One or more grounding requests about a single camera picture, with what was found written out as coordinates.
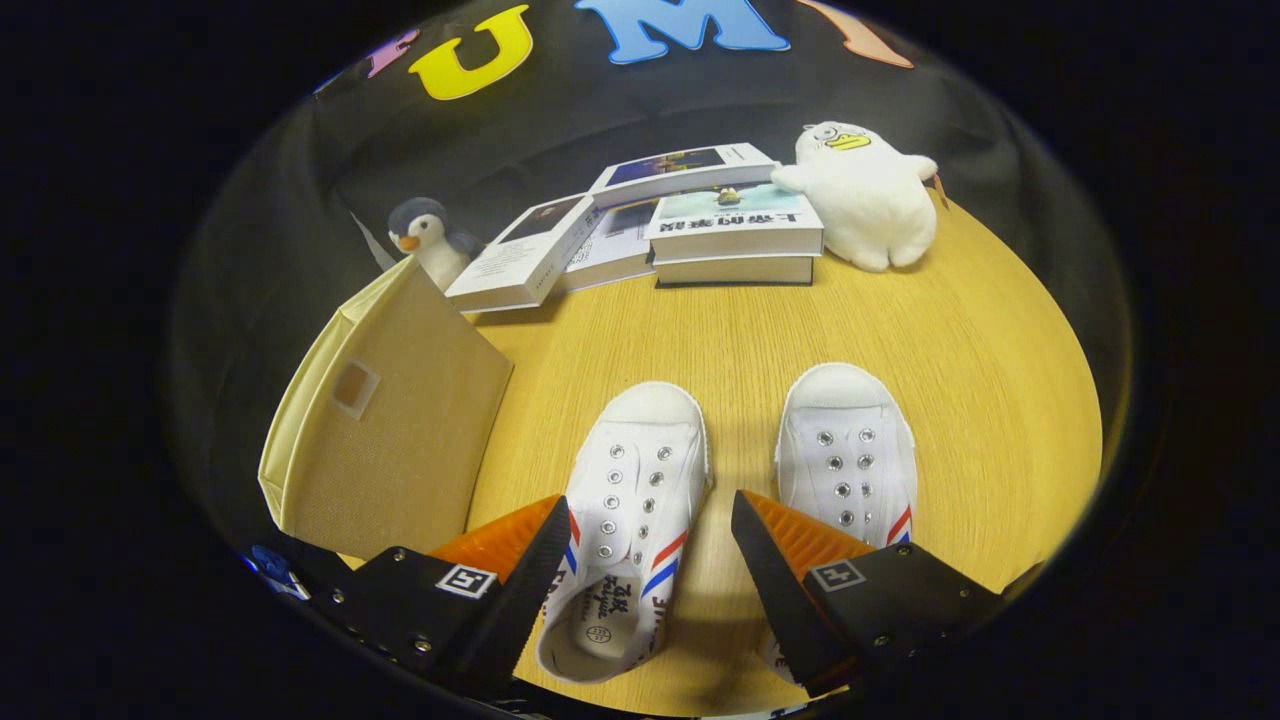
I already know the white book with portrait cover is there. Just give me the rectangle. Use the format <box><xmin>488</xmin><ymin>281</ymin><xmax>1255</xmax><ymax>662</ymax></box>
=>
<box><xmin>444</xmin><ymin>193</ymin><xmax>607</xmax><ymax>315</ymax></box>

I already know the white book with text cover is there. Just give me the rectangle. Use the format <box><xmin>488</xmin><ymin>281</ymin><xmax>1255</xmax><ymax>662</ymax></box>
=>
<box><xmin>558</xmin><ymin>200</ymin><xmax>661</xmax><ymax>295</ymax></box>

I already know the beige fabric storage box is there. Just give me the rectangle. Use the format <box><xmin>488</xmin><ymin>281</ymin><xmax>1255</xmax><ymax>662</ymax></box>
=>
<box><xmin>257</xmin><ymin>255</ymin><xmax>516</xmax><ymax>562</ymax></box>

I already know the book with blue picture cover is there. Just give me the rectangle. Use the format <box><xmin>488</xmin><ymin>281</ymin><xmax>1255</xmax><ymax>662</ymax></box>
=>
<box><xmin>587</xmin><ymin>142</ymin><xmax>782</xmax><ymax>210</ymax></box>

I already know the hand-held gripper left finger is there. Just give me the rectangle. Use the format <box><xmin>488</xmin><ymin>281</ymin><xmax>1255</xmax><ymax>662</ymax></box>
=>
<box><xmin>295</xmin><ymin>495</ymin><xmax>573</xmax><ymax>701</ymax></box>

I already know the white duck plush toy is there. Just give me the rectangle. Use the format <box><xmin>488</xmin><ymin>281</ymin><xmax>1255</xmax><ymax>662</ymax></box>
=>
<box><xmin>770</xmin><ymin>121</ymin><xmax>942</xmax><ymax>274</ymax></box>

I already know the thick book with teal cover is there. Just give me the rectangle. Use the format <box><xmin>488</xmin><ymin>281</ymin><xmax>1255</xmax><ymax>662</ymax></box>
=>
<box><xmin>645</xmin><ymin>184</ymin><xmax>826</xmax><ymax>264</ymax></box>

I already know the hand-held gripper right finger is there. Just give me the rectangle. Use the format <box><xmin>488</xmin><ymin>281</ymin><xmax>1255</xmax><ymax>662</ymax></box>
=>
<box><xmin>730</xmin><ymin>489</ymin><xmax>1006</xmax><ymax>701</ymax></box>

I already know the grey penguin plush toy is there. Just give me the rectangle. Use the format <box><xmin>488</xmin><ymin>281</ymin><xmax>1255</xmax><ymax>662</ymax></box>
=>
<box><xmin>387</xmin><ymin>197</ymin><xmax>487</xmax><ymax>294</ymax></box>

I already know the blue and white object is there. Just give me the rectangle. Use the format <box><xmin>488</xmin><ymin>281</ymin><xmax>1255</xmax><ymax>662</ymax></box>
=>
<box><xmin>247</xmin><ymin>544</ymin><xmax>312</xmax><ymax>602</ymax></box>

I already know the white canvas shoe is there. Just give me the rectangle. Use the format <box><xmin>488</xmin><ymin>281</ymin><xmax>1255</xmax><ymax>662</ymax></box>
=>
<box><xmin>537</xmin><ymin>381</ymin><xmax>714</xmax><ymax>686</ymax></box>
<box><xmin>758</xmin><ymin>362</ymin><xmax>918</xmax><ymax>687</ymax></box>

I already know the thick grey book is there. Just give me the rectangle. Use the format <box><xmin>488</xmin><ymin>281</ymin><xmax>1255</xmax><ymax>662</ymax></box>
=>
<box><xmin>653</xmin><ymin>251</ymin><xmax>817</xmax><ymax>289</ymax></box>

